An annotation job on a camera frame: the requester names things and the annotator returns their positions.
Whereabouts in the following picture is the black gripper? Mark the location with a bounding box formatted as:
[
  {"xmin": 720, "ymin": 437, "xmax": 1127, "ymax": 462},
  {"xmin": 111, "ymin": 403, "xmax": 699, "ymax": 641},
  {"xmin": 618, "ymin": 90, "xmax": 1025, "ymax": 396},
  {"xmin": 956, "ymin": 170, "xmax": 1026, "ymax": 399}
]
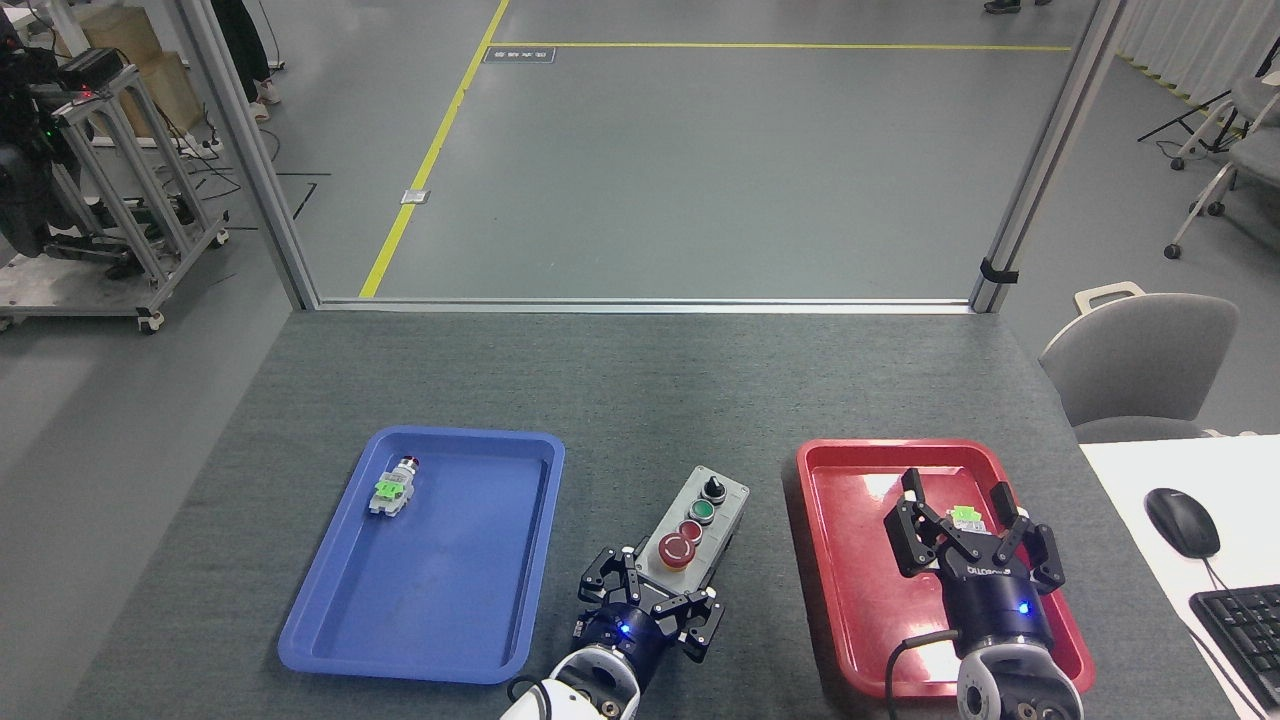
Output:
[
  {"xmin": 573, "ymin": 544, "xmax": 726, "ymax": 693},
  {"xmin": 882, "ymin": 467, "xmax": 1066, "ymax": 659}
]

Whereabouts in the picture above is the grey control box with buttons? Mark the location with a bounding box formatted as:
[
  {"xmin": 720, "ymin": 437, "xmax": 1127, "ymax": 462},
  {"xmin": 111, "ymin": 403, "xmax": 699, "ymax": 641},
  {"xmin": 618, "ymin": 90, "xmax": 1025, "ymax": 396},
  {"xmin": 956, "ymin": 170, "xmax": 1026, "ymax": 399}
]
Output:
[{"xmin": 632, "ymin": 464, "xmax": 752, "ymax": 603}]

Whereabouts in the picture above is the cardboard box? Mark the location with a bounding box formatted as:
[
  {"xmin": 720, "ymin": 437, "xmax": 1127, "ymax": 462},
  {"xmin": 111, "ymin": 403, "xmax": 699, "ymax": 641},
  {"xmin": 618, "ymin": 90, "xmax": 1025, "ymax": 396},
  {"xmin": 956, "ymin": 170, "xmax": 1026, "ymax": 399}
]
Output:
[{"xmin": 55, "ymin": 6, "xmax": 206, "ymax": 141}]

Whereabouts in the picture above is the red plastic tray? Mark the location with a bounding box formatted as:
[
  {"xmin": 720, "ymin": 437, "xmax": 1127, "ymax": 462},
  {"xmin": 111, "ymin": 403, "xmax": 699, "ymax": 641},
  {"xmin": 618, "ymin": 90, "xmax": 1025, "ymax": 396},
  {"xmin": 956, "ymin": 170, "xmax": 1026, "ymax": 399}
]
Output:
[{"xmin": 796, "ymin": 438, "xmax": 1096, "ymax": 699}]

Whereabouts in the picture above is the white desk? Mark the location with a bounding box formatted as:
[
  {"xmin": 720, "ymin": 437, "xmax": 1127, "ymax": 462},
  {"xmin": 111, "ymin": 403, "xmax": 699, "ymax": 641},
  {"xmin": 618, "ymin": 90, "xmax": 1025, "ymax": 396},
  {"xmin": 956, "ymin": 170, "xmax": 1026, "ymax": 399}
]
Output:
[{"xmin": 1078, "ymin": 434, "xmax": 1280, "ymax": 720}]

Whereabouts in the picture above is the black computer mouse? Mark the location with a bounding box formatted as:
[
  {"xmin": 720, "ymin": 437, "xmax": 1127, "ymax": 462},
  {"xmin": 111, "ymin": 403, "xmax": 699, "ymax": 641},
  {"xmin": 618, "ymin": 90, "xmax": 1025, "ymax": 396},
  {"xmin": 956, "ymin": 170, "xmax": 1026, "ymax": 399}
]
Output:
[{"xmin": 1143, "ymin": 486, "xmax": 1223, "ymax": 560}]

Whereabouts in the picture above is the blue plastic tray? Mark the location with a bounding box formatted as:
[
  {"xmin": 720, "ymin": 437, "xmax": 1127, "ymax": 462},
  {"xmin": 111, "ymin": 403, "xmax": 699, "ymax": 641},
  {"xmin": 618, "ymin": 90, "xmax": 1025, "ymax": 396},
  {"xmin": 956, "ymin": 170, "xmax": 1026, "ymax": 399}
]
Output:
[{"xmin": 277, "ymin": 426, "xmax": 567, "ymax": 687}]

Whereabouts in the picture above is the grey office chair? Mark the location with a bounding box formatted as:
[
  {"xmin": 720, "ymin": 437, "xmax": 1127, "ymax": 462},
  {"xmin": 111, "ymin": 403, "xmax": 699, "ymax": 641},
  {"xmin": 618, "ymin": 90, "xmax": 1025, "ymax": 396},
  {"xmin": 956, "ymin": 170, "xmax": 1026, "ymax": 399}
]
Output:
[{"xmin": 1038, "ymin": 292, "xmax": 1241, "ymax": 444}]

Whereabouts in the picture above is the black keyboard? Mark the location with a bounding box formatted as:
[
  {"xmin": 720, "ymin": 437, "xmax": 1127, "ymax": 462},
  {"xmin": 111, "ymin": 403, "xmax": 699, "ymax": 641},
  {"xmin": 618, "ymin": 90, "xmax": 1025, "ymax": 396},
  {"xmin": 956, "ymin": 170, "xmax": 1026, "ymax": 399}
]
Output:
[{"xmin": 1188, "ymin": 585, "xmax": 1280, "ymax": 713}]

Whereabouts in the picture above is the grey wheeled chair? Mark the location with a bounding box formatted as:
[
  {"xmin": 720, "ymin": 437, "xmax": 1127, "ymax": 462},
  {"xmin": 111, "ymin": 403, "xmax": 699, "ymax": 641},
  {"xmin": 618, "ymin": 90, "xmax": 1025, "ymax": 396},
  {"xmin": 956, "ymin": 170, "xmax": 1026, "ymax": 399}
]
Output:
[{"xmin": 1136, "ymin": 62, "xmax": 1280, "ymax": 261}]

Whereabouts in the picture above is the white curtain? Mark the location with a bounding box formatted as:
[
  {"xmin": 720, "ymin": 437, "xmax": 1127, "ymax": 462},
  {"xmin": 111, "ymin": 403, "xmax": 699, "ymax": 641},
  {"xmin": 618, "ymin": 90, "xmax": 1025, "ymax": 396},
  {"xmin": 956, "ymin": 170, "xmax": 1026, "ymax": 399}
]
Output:
[{"xmin": 1115, "ymin": 0, "xmax": 1280, "ymax": 109}]

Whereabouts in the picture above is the person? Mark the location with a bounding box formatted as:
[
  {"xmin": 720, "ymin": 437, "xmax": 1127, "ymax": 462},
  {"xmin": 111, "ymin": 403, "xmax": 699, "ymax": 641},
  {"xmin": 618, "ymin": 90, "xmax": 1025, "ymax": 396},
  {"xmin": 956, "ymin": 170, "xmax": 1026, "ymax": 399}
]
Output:
[{"xmin": 210, "ymin": 0, "xmax": 284, "ymax": 125}]

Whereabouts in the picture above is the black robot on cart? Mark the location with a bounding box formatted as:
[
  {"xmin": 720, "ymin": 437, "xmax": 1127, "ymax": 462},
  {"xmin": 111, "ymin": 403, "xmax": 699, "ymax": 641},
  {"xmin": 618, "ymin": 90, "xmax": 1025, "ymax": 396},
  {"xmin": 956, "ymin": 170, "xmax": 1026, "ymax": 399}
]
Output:
[{"xmin": 0, "ymin": 10, "xmax": 126, "ymax": 261}]

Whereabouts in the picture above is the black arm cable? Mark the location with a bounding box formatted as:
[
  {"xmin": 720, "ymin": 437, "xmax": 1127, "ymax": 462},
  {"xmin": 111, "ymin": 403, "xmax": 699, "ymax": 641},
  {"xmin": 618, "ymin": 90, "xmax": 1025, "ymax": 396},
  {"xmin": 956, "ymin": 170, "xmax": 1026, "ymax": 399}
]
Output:
[{"xmin": 884, "ymin": 628, "xmax": 963, "ymax": 720}]

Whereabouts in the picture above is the white handle behind chair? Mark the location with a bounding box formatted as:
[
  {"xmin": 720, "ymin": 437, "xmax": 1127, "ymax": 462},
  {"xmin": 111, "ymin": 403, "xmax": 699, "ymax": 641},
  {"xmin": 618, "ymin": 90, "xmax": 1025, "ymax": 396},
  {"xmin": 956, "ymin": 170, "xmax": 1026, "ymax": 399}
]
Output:
[{"xmin": 1073, "ymin": 281, "xmax": 1147, "ymax": 318}]

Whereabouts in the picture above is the red-headed push button switch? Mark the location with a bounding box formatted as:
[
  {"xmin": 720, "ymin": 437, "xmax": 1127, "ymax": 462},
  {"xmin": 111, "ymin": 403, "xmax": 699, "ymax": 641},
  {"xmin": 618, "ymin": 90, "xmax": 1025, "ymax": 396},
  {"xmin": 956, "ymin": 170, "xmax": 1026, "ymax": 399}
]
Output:
[{"xmin": 367, "ymin": 455, "xmax": 422, "ymax": 518}]

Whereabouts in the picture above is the silver aluminium rail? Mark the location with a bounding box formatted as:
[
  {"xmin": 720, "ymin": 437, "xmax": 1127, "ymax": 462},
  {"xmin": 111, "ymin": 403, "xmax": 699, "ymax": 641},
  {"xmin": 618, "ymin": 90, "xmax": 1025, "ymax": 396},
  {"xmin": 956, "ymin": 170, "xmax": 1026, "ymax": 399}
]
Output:
[{"xmin": 316, "ymin": 297, "xmax": 975, "ymax": 316}]

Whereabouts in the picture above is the silver aluminium post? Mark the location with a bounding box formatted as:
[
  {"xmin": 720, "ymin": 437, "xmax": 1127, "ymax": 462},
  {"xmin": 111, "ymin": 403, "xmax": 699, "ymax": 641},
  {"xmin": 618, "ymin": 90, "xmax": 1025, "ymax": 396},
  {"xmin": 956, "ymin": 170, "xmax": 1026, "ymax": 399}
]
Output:
[
  {"xmin": 176, "ymin": 0, "xmax": 321, "ymax": 312},
  {"xmin": 968, "ymin": 0, "xmax": 1129, "ymax": 315}
]

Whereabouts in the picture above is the aluminium frame cart on wheels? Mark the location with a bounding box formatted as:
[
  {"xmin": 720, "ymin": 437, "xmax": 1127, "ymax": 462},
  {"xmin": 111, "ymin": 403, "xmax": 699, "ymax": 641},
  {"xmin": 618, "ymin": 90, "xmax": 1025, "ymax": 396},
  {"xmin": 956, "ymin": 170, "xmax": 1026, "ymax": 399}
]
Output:
[{"xmin": 0, "ymin": 62, "xmax": 233, "ymax": 336}]

